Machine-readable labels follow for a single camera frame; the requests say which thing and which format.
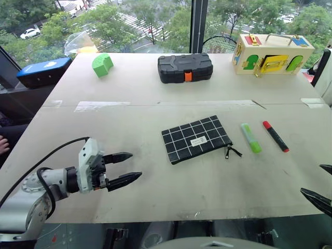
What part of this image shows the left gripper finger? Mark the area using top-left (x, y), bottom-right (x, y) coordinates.
top-left (103, 152), bottom-right (134, 165)
top-left (106, 171), bottom-right (143, 192)

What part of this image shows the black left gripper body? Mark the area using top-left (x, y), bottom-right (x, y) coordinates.
top-left (90, 154), bottom-right (109, 192)

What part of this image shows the black grid pencil pouch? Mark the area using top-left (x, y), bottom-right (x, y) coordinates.
top-left (161, 115), bottom-right (243, 165)

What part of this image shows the black tool case orange latch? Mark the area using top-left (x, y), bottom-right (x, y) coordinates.
top-left (157, 53), bottom-right (214, 84)

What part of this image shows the bystander bare hand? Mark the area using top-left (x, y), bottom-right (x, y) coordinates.
top-left (0, 137), bottom-right (11, 155)

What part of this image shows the red and black marker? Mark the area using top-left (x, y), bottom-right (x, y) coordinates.
top-left (262, 120), bottom-right (290, 153)

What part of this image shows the green highlighter pen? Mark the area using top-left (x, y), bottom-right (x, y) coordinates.
top-left (240, 122), bottom-right (262, 154)

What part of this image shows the white rounded machine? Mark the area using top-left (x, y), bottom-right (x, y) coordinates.
top-left (310, 40), bottom-right (332, 107)

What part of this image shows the green curved plastic block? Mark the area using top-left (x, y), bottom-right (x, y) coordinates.
top-left (92, 52), bottom-right (115, 78)

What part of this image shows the red object behind table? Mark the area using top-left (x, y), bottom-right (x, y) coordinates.
top-left (301, 69), bottom-right (316, 83)

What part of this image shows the grey rounded robot body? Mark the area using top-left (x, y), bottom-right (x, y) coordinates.
top-left (143, 221), bottom-right (280, 249)

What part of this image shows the blue and black box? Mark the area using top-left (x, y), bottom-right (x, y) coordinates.
top-left (16, 57), bottom-right (73, 89)

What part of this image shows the clear plastic bag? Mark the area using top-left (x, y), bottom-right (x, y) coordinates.
top-left (63, 32), bottom-right (99, 56)

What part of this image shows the wooden lock activity box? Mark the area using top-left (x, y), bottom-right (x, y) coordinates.
top-left (231, 33), bottom-right (315, 78)

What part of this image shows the badminton racket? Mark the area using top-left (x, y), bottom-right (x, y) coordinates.
top-left (201, 35), bottom-right (237, 54)

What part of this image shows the white parked car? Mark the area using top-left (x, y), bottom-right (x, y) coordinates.
top-left (20, 27), bottom-right (42, 40)

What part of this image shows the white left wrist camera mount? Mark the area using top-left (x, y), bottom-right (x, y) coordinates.
top-left (77, 137), bottom-right (105, 194)

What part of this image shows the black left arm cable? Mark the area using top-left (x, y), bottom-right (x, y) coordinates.
top-left (0, 136), bottom-right (91, 219)

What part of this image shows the black bracket under table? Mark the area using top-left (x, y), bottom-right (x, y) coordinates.
top-left (103, 227), bottom-right (129, 249)
top-left (256, 229), bottom-right (280, 246)

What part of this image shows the black window frame post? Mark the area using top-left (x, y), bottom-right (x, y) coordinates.
top-left (190, 0), bottom-right (209, 53)

